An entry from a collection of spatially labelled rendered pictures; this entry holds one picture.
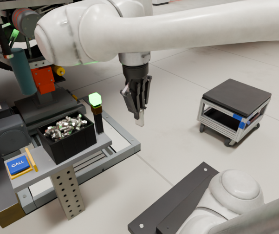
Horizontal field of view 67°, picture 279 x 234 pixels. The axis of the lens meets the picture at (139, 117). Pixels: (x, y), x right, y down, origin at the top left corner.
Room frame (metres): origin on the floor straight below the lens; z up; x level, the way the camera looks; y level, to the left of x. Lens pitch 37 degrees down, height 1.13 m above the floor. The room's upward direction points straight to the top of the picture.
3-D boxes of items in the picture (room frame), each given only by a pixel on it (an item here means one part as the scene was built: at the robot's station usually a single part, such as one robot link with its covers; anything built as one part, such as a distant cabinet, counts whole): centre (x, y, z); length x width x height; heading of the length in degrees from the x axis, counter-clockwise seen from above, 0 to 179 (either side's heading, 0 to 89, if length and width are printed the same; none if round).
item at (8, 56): (1.00, 0.64, 0.83); 0.04 x 0.04 x 0.16
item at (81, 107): (1.43, 0.75, 0.13); 0.50 x 0.36 x 0.10; 128
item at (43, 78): (1.32, 0.67, 0.48); 0.16 x 0.12 x 0.17; 38
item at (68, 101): (1.43, 0.75, 0.32); 0.40 x 0.30 x 0.28; 128
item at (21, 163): (0.56, 0.48, 0.47); 0.07 x 0.07 x 0.02; 38
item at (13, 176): (0.56, 0.48, 0.46); 0.08 x 0.08 x 0.01; 38
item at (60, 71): (1.44, 0.61, 0.51); 0.29 x 0.06 x 0.06; 38
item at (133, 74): (0.57, 0.01, 0.86); 0.08 x 0.07 x 0.09; 141
